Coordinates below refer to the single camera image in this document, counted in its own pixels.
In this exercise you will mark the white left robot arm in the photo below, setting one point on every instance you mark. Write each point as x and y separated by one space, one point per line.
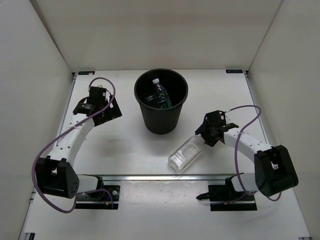
54 173

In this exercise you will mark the blue corner label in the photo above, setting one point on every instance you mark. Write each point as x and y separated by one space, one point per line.
234 71
86 73

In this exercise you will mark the clear square plastic bottle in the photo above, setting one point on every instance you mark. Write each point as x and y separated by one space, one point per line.
182 157

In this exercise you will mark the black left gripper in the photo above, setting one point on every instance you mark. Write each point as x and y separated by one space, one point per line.
113 112

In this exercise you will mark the black ribbed plastic bin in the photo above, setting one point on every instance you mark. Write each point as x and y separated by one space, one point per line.
161 121

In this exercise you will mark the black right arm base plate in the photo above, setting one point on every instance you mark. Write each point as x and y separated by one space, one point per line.
223 198

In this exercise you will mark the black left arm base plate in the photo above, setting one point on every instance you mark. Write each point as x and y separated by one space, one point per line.
100 200

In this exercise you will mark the aluminium table edge rail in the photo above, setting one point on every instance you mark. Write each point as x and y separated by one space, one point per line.
166 177

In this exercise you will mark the clear bottle dark green label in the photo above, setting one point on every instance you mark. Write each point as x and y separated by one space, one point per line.
161 95

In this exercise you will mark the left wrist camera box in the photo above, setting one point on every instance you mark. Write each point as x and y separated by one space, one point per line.
97 95

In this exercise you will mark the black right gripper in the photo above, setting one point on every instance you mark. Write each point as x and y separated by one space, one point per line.
203 131

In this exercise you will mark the right blue corner label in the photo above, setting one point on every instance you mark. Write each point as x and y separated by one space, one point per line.
234 71

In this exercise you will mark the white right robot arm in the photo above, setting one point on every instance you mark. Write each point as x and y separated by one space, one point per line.
274 171

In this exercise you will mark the clear bottle blue label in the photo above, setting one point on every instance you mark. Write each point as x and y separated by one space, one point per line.
150 98

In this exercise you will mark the left blue corner label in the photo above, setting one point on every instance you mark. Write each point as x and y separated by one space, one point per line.
86 73

